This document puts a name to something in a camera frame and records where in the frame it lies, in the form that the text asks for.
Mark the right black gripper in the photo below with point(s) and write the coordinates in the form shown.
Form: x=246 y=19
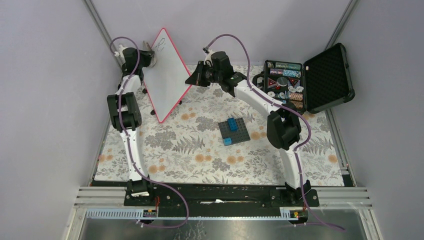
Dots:
x=195 y=78

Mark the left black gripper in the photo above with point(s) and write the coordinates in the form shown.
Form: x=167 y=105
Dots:
x=147 y=54

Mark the red framed whiteboard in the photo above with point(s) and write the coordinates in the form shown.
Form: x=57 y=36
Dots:
x=165 y=81

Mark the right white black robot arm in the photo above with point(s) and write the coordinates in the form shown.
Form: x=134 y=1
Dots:
x=283 y=121

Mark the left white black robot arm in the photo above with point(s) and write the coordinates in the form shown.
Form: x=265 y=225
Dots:
x=126 y=118

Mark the blue brick stack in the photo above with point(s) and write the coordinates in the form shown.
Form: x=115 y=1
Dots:
x=232 y=124

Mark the floral table mat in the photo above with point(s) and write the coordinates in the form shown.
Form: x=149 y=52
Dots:
x=188 y=146

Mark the small light blue brick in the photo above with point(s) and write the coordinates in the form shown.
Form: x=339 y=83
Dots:
x=227 y=141

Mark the dark grey brick baseplate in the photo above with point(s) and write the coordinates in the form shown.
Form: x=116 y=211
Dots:
x=239 y=136

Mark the black poker chip case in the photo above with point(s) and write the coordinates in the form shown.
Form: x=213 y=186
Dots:
x=318 y=84

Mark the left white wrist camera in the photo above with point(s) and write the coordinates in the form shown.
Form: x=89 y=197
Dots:
x=119 y=53

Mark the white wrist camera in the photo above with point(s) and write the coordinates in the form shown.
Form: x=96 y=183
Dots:
x=119 y=53
x=208 y=56

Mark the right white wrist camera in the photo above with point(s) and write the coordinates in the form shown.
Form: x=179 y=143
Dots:
x=208 y=56

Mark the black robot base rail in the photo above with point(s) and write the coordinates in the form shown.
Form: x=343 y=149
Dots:
x=221 y=200

